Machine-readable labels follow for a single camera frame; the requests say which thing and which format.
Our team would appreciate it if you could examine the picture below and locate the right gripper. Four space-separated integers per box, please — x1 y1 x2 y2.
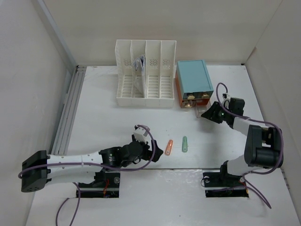
200 101 231 123

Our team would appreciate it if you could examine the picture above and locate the orange highlighter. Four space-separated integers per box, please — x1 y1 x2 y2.
165 139 174 156

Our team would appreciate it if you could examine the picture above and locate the green highlighter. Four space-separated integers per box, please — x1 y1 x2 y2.
182 136 188 153

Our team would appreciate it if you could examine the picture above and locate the white Canon manual booklet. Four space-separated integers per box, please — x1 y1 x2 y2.
133 54 146 97

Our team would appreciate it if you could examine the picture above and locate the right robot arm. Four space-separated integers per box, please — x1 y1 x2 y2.
201 97 284 186

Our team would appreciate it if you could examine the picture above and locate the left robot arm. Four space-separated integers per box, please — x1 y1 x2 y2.
18 140 163 193

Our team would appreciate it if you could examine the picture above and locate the teal drawer box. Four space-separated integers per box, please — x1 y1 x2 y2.
175 60 214 107

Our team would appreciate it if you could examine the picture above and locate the white file organizer rack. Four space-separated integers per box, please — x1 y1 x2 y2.
115 40 176 108

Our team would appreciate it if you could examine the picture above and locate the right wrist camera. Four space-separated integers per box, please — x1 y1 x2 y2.
222 93 231 107

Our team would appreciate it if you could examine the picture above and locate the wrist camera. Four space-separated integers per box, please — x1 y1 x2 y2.
222 93 231 107
134 125 149 143

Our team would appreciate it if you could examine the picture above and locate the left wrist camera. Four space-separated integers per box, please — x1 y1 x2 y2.
134 125 149 143

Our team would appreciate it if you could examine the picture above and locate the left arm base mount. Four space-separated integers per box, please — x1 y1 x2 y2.
79 171 120 199

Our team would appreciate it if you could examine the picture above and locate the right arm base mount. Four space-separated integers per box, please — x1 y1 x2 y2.
201 161 249 198

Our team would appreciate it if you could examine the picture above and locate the aluminium rail frame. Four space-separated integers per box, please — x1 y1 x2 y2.
48 65 87 155

